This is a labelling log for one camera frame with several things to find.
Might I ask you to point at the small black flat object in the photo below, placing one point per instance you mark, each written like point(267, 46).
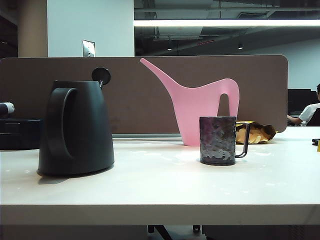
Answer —
point(315, 141)

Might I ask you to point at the computer monitor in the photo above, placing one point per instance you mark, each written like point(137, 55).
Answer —
point(297, 102)

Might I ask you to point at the black electric kettle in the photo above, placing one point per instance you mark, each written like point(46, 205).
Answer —
point(85, 125)

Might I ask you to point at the black table leg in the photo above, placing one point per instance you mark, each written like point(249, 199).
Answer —
point(157, 231)

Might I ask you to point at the person in white shirt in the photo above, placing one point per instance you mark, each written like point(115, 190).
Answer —
point(308, 112)

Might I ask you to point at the ceiling light strip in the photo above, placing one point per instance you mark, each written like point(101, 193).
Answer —
point(225, 23)

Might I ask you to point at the black box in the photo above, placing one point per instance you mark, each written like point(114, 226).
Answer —
point(20, 135)

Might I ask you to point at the yellow potato chip bag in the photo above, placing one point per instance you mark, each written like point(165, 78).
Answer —
point(262, 135)

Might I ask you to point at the small yellow object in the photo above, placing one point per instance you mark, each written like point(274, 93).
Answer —
point(318, 148)

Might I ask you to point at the black office chair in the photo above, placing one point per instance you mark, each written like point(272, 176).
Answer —
point(315, 120)

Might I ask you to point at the white and dark cylinder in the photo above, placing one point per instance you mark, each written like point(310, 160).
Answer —
point(8, 108)

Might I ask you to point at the silver wall plate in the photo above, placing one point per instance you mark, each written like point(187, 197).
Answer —
point(88, 48)

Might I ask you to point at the pink plastic watering can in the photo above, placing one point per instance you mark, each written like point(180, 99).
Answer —
point(197, 112)

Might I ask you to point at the brown desk divider panel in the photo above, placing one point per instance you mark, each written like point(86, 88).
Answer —
point(140, 105)

